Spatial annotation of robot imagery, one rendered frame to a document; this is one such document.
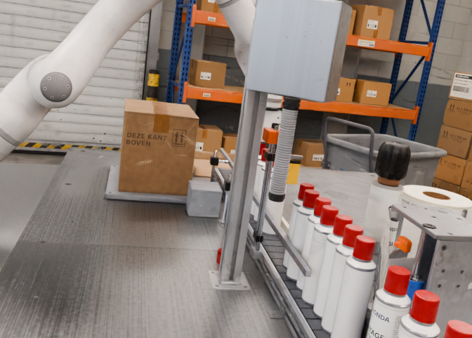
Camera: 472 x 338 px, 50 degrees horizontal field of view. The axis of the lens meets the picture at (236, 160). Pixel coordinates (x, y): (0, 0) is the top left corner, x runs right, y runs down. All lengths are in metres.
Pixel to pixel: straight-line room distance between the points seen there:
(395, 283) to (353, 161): 2.89
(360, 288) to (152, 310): 0.43
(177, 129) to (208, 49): 4.08
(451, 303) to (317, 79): 0.45
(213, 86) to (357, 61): 2.13
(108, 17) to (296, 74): 0.54
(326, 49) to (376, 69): 5.66
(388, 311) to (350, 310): 0.13
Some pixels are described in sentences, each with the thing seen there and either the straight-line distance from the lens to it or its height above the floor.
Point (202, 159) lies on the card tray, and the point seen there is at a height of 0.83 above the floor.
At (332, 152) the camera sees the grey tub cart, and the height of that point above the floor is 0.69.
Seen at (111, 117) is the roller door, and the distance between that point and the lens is 5.49.
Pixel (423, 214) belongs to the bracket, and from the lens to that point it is 0.89.
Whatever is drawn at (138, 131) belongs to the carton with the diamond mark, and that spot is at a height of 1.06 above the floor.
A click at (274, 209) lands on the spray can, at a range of 1.37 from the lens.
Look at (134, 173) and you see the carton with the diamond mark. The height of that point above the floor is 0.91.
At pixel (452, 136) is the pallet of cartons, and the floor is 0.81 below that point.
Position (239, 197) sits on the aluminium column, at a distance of 1.12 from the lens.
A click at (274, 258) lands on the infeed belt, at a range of 1.26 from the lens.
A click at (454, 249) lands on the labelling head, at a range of 0.83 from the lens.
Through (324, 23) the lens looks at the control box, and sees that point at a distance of 0.99.
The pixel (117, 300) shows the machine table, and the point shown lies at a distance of 1.11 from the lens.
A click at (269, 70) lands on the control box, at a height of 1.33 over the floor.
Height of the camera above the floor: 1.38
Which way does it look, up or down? 13 degrees down
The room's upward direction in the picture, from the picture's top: 8 degrees clockwise
